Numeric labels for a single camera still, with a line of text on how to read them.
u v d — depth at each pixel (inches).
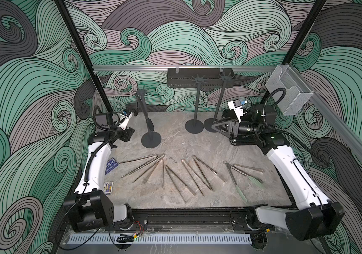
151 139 41.1
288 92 21.0
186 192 32.8
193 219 29.4
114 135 21.7
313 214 14.4
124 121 26.6
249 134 23.1
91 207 15.3
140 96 30.1
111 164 36.1
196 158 37.4
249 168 36.4
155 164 36.3
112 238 27.4
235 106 23.2
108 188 32.3
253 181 33.7
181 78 37.4
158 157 37.5
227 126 22.4
